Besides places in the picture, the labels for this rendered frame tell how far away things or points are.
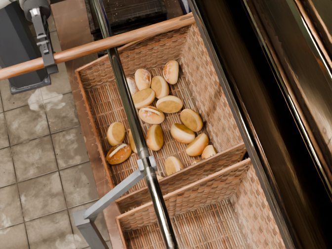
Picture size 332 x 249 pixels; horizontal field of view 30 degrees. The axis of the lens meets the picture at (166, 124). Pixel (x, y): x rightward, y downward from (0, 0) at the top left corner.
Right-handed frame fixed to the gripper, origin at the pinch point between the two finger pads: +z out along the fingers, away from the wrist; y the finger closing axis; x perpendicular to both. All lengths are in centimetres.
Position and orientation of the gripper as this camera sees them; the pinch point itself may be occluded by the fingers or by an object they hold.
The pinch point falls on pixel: (49, 59)
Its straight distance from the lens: 176.1
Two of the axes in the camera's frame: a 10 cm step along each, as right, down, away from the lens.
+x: -9.6, 2.9, -0.6
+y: 0.9, 4.6, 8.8
